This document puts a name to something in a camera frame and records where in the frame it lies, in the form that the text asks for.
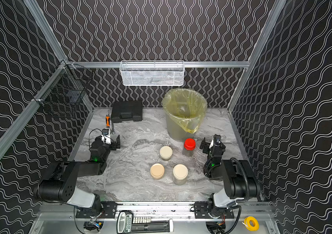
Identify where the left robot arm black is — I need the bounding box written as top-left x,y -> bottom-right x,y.
34,135 -> 121,217

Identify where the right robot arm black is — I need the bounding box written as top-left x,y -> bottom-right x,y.
200,135 -> 261,218

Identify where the jar with red lid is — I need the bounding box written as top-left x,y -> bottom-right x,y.
182,138 -> 196,157

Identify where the jar with cream lid front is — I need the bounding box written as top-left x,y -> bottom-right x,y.
173,164 -> 188,185

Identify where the jar with cream lid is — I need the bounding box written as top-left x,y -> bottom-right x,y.
159,146 -> 173,160
173,164 -> 188,185

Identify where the black plastic tool case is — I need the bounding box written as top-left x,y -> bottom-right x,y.
111,100 -> 143,123

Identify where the jar with cream lid back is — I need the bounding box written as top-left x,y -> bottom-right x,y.
159,146 -> 173,160

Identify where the trash bin with yellow bag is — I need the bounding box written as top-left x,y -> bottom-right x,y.
161,88 -> 208,141

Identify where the yellow tape roll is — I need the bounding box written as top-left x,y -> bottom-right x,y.
242,216 -> 259,232

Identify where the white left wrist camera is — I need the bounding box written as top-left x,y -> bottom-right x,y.
101,129 -> 111,145

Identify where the orange handled wrench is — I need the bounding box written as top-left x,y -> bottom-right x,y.
106,114 -> 115,135

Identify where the black wire basket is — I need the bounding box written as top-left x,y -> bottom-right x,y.
37,60 -> 93,119

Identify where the white wire mesh basket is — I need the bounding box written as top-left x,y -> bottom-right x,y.
119,60 -> 185,86

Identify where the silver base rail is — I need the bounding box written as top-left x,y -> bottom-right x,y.
38,201 -> 272,221

